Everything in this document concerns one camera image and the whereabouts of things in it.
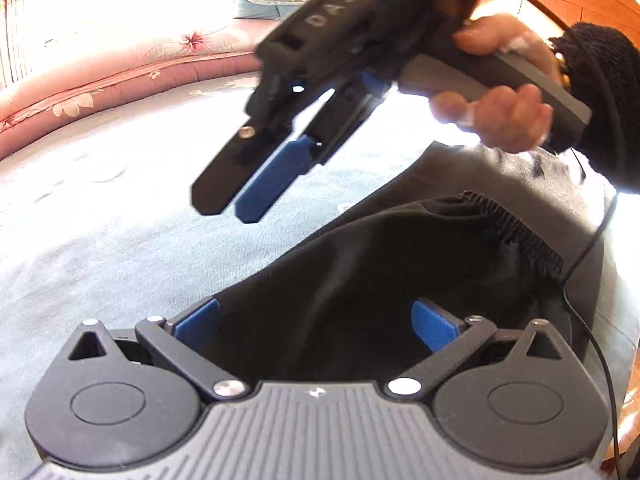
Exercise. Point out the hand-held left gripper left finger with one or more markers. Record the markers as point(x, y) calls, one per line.
point(197, 325)

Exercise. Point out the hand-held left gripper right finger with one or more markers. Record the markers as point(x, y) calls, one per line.
point(432, 327)

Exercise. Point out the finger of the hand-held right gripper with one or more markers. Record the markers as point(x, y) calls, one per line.
point(225, 175)
point(270, 180)

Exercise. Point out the person's right hand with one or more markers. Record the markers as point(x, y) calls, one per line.
point(515, 120)

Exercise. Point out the blue floral pillow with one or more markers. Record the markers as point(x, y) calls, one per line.
point(260, 2)

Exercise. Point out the blue floral bed sheet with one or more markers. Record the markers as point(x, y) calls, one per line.
point(100, 235)

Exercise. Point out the pink floral folded quilt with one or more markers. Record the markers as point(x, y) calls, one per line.
point(100, 85)

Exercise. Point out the pink patterned curtain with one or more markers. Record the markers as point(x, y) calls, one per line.
point(10, 25)

